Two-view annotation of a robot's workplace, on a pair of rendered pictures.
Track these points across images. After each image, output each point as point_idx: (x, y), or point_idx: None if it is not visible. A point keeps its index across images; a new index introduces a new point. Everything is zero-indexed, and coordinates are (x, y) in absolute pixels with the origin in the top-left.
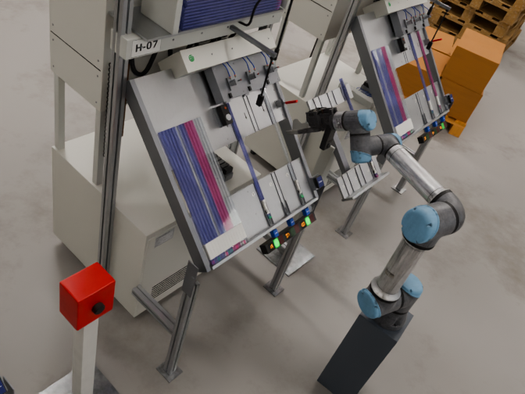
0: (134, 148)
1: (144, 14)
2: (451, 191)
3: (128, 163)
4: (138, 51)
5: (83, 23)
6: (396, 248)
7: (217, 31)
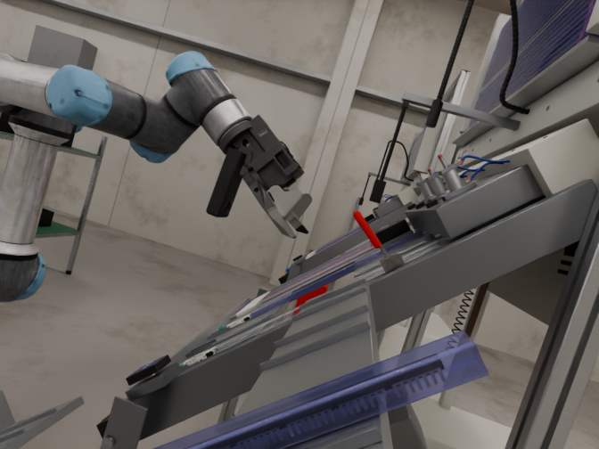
0: None
1: None
2: None
3: (472, 446)
4: (456, 162)
5: None
6: (51, 171)
7: (502, 136)
